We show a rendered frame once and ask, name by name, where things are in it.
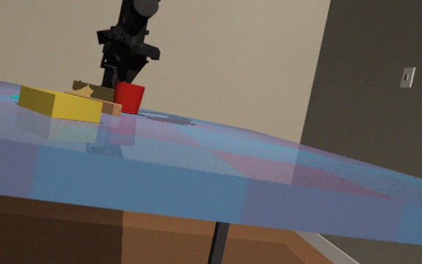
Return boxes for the tan curved flat bar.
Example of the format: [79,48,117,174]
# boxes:
[64,92,122,117]

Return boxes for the red cup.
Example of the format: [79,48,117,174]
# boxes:
[113,81,145,114]

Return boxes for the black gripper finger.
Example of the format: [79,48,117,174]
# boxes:
[109,54,126,82]
[123,54,149,84]

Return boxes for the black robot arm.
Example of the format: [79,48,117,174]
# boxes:
[97,0,160,89]

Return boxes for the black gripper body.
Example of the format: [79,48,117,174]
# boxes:
[103,21,160,60]

